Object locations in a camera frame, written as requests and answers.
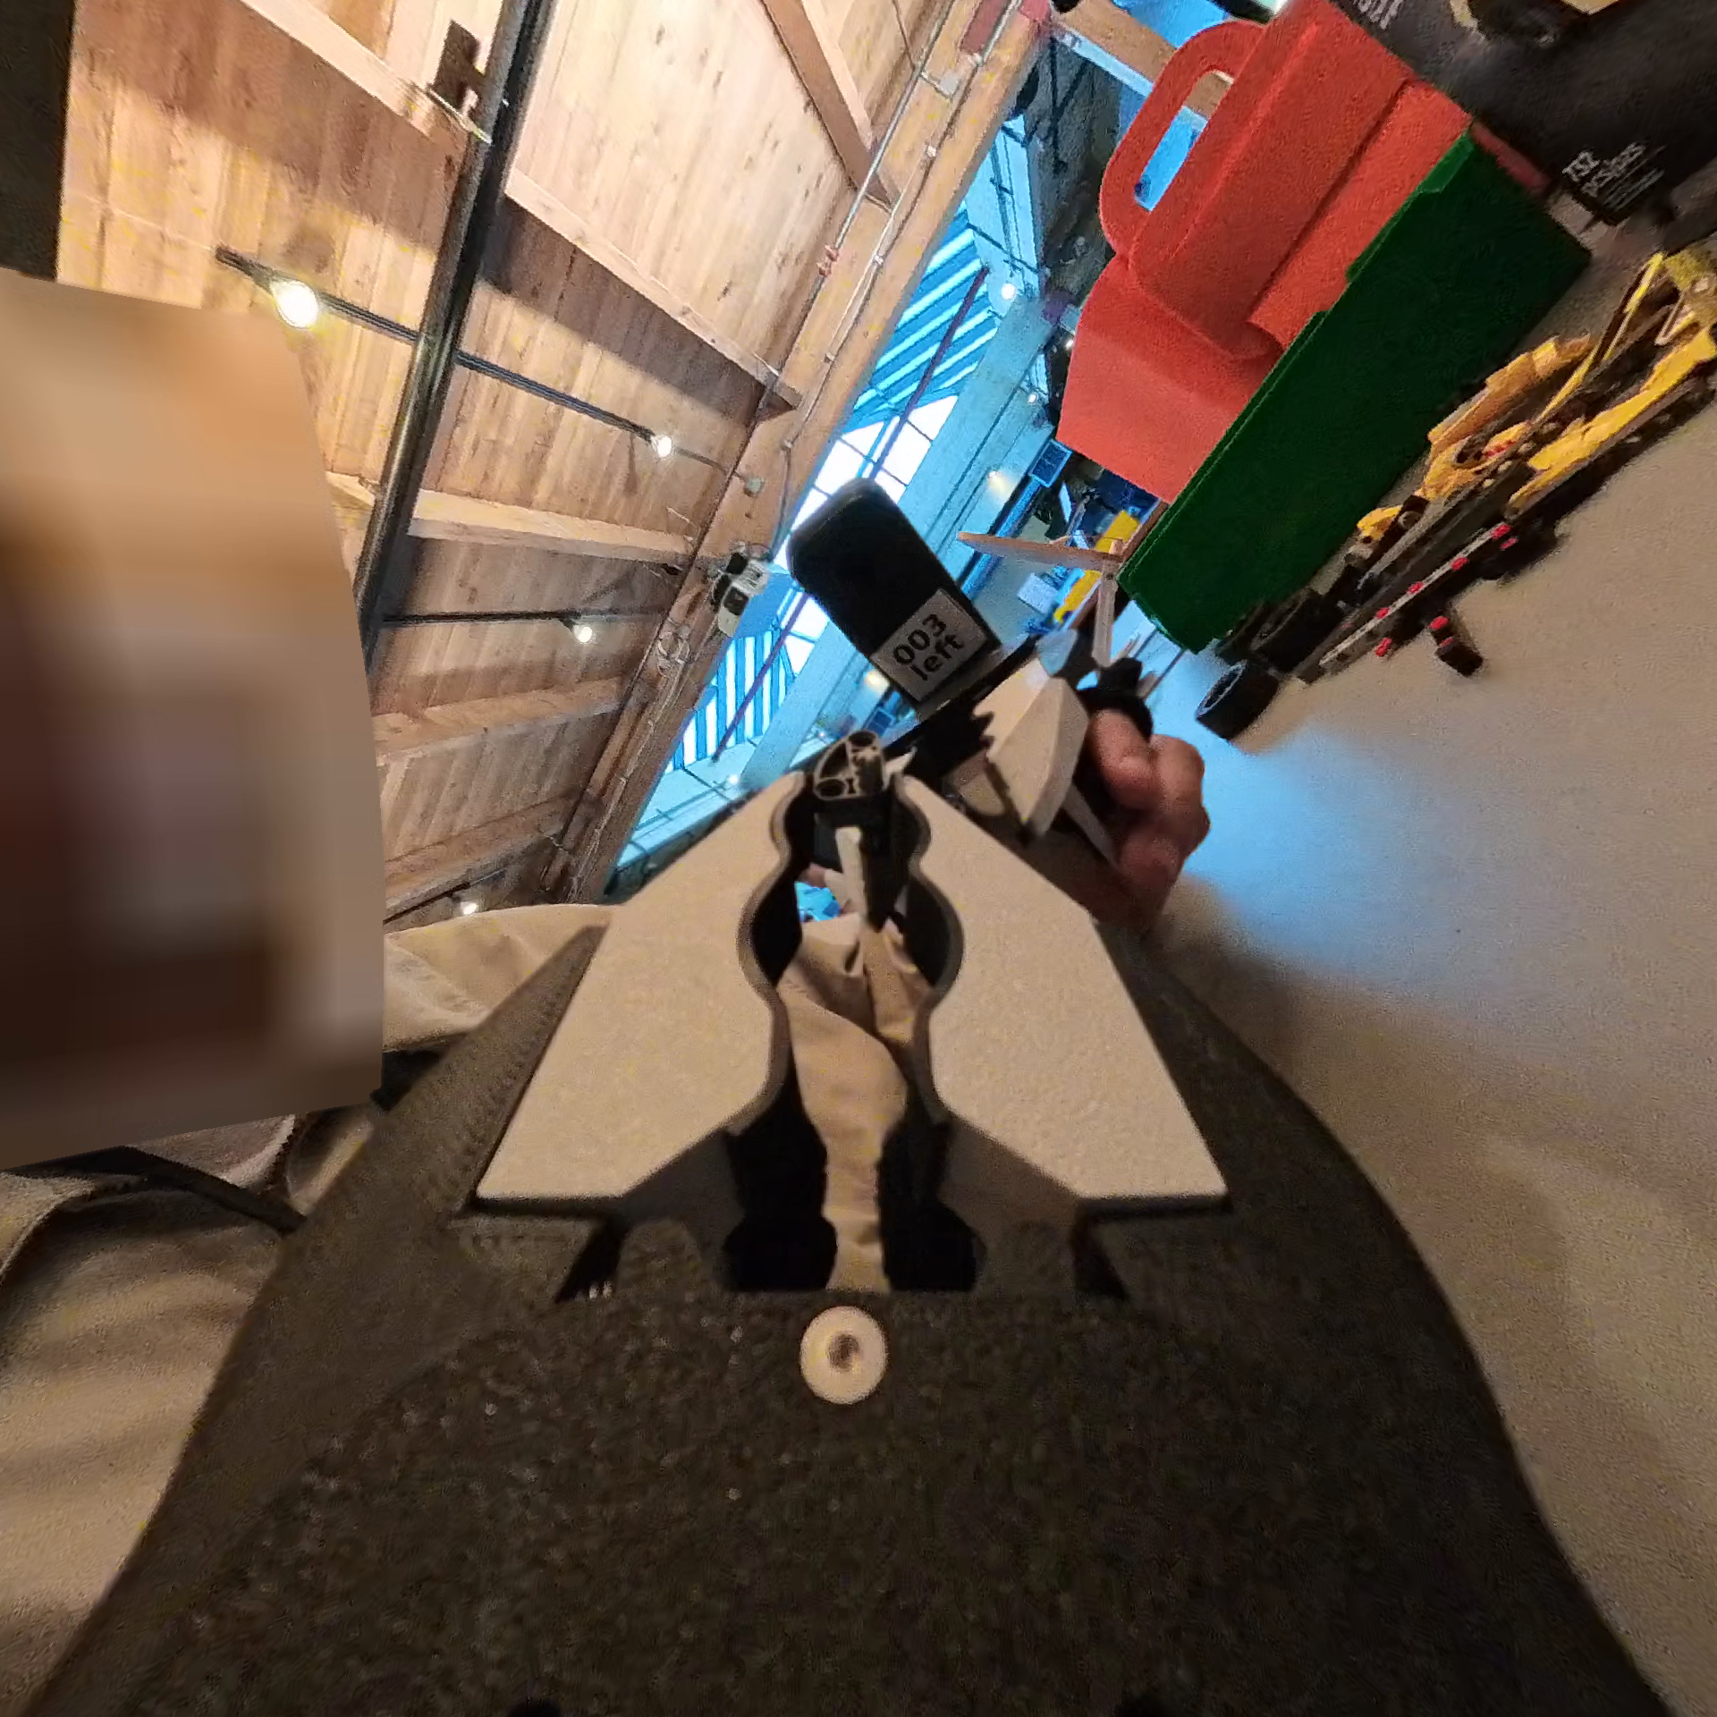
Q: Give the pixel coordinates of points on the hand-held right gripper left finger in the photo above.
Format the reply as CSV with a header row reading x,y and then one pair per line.
x,y
631,1060

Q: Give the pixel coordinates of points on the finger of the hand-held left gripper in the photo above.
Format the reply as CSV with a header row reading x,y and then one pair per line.
x,y
1055,752

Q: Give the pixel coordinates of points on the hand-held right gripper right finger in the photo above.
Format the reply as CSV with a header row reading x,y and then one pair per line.
x,y
1071,1060

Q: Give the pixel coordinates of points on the pile of yellow car parts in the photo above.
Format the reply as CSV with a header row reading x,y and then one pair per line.
x,y
1541,432

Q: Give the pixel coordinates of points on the grey desk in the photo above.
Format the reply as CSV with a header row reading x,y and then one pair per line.
x,y
1477,1005

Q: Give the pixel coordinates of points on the person's left hand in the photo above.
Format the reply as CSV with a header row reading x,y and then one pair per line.
x,y
1151,821

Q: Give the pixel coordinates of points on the black toy tyre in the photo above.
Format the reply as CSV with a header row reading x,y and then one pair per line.
x,y
1233,700
1296,632

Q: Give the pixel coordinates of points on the green storage bin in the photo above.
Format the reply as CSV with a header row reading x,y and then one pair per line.
x,y
1354,404

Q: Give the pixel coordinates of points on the red plastic carrier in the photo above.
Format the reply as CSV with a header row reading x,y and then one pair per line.
x,y
1249,243

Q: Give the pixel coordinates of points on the beige jacket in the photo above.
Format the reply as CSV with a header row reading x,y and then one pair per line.
x,y
80,1343

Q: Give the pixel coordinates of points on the toy car box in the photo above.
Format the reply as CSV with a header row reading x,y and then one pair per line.
x,y
1569,93

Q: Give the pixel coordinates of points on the white ceiling camera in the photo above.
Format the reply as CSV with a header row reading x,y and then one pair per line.
x,y
740,591

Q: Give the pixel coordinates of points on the black track light rail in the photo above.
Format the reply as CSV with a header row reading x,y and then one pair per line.
x,y
469,364

